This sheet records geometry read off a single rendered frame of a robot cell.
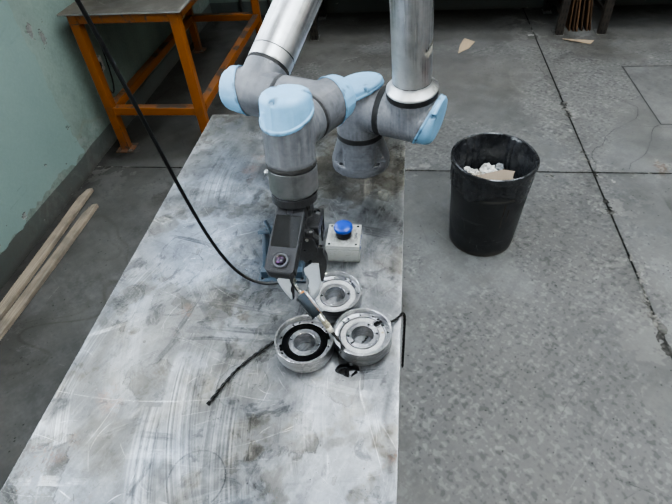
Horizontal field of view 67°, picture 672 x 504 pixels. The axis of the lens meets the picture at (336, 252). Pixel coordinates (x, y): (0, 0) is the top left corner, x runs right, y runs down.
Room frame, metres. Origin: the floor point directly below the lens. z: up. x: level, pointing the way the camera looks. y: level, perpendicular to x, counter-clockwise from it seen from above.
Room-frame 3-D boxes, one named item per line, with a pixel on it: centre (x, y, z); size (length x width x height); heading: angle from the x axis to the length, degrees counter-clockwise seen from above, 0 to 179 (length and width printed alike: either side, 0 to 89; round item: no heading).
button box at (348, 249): (0.79, -0.02, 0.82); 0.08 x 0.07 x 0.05; 170
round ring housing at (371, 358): (0.54, -0.03, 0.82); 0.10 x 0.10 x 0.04
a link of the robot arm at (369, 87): (1.12, -0.09, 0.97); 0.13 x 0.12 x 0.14; 58
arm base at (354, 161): (1.12, -0.09, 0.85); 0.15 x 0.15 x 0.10
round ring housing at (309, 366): (0.53, 0.07, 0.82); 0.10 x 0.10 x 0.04
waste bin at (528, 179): (1.63, -0.65, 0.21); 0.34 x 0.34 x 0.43
